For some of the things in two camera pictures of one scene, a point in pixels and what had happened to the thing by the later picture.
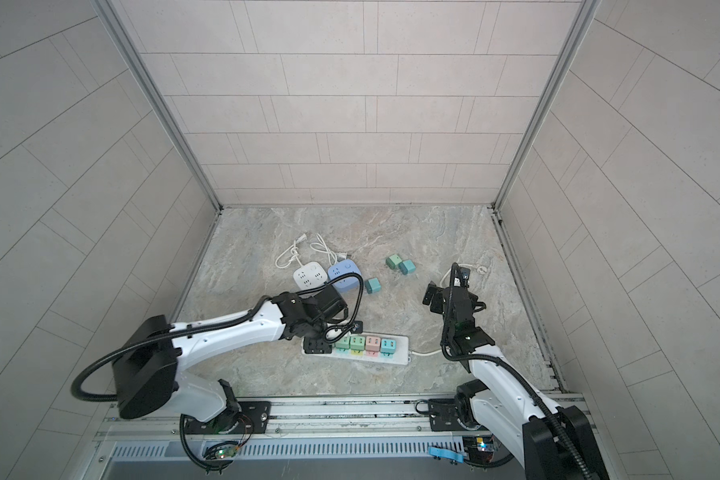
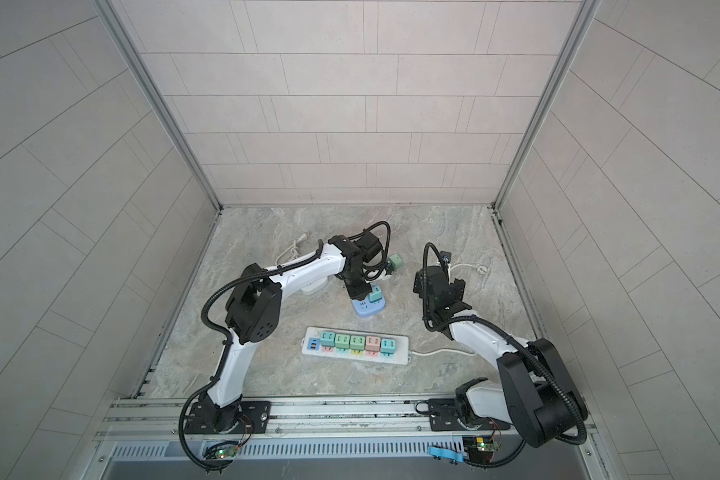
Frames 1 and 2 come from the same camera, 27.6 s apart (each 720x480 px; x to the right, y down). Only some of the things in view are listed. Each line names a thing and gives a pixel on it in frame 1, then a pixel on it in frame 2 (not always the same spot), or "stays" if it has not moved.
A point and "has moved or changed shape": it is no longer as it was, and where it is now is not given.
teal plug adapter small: (388, 346) stays
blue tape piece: (453, 456) stays
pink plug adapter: (373, 343) stays
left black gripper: (319, 347) to (361, 294)
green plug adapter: (357, 343) stays
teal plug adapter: (343, 343) has moved or changed shape
